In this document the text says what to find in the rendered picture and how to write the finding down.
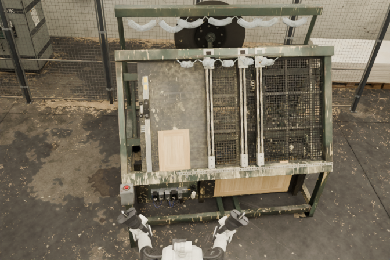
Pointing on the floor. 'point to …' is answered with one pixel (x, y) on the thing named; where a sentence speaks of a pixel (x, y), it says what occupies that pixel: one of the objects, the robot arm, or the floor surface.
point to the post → (130, 231)
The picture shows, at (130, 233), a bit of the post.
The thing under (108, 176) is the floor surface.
